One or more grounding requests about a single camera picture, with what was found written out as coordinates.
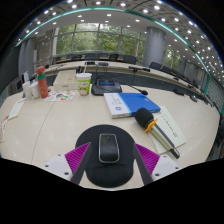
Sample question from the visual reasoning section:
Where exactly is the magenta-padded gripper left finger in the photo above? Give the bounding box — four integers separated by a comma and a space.
43, 142, 93, 186

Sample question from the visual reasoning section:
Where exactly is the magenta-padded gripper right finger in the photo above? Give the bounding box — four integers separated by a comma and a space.
132, 142, 183, 186

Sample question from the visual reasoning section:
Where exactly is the black computer mouse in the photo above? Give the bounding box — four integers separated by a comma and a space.
98, 133, 121, 164

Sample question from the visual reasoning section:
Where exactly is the black mouse pad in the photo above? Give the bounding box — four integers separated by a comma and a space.
75, 124, 136, 189

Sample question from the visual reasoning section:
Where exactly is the black handheld microphone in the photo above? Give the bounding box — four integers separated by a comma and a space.
134, 107, 181, 160

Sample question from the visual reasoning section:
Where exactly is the colourful leaflet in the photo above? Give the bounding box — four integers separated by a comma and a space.
44, 89, 78, 103

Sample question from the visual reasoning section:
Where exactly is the blue and white book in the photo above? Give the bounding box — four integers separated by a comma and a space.
103, 92, 162, 119

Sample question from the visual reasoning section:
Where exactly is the white printed document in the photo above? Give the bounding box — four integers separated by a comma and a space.
8, 97, 27, 120

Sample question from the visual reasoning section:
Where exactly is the white paper cup stack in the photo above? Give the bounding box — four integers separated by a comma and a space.
21, 80, 33, 100

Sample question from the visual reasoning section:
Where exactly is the red drink bottle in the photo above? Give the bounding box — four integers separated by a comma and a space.
35, 65, 50, 99

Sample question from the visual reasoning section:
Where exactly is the white cardboard box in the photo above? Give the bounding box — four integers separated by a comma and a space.
52, 70, 80, 92

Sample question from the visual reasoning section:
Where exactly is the green print paper cup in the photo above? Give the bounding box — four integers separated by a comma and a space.
75, 72, 93, 97

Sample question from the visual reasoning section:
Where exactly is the black conference microphone console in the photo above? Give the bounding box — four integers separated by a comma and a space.
91, 78, 149, 97

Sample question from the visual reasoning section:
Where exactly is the white standing panel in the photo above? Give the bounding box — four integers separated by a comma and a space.
21, 70, 30, 85

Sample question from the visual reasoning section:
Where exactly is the long curved conference table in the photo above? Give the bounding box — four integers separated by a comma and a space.
46, 59, 216, 103

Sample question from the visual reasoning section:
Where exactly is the group of dark chairs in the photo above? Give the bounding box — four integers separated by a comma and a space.
53, 52, 209, 89

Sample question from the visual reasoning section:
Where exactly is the group of ceiling lights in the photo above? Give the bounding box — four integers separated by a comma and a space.
19, 0, 224, 78

